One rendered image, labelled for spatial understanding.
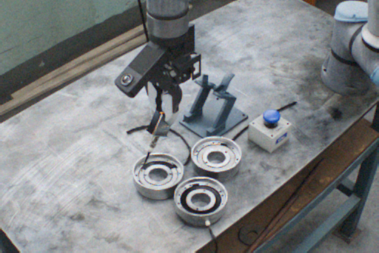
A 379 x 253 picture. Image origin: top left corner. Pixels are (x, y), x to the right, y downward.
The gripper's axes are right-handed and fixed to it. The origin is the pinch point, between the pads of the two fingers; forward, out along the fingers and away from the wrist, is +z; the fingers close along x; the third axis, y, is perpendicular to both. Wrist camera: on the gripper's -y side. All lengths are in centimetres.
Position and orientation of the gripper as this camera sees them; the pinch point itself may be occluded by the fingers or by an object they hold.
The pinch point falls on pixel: (162, 118)
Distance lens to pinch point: 118.5
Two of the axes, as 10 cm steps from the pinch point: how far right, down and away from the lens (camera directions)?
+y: 7.1, -4.6, 5.3
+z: 0.1, 7.6, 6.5
